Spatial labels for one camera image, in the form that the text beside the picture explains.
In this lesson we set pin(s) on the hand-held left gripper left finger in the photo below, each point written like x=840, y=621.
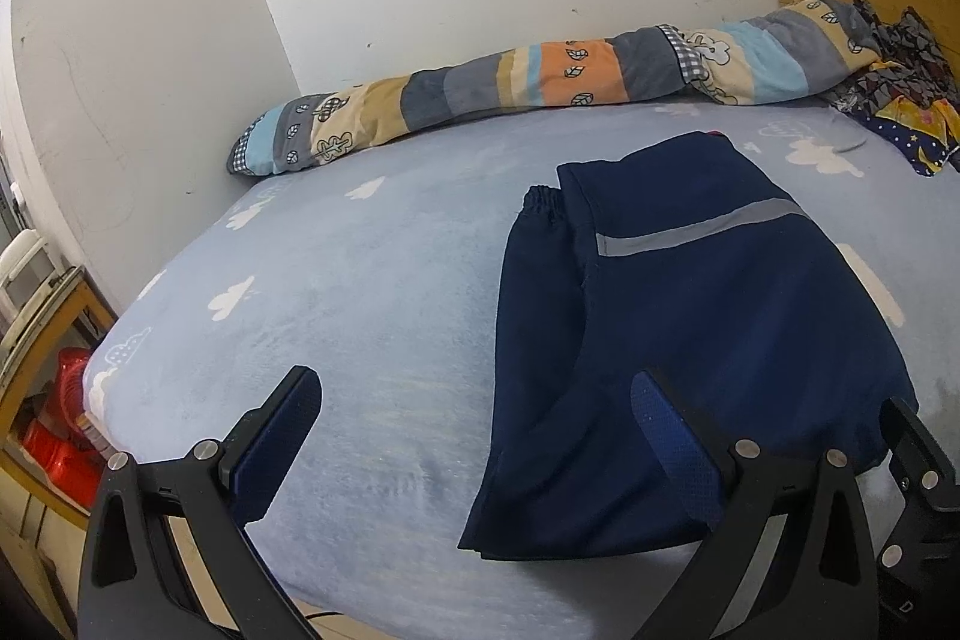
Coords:
x=274, y=452

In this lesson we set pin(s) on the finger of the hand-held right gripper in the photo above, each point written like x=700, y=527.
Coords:
x=919, y=452
x=911, y=565

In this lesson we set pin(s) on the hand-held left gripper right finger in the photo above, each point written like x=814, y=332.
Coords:
x=667, y=437

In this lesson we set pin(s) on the navy blue jacket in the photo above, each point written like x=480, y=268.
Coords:
x=712, y=310

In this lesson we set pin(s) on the light blue bed sheet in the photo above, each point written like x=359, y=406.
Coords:
x=337, y=310

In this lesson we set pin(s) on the red plastic object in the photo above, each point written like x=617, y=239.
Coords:
x=64, y=452

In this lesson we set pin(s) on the wooden bedside shelf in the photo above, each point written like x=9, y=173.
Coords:
x=82, y=302

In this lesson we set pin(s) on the white plastic object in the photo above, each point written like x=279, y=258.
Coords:
x=22, y=254

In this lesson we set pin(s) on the striped patchwork bolster pillow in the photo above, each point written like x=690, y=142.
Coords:
x=525, y=78

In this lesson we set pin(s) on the grey red patterned cloth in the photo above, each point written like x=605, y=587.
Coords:
x=900, y=63

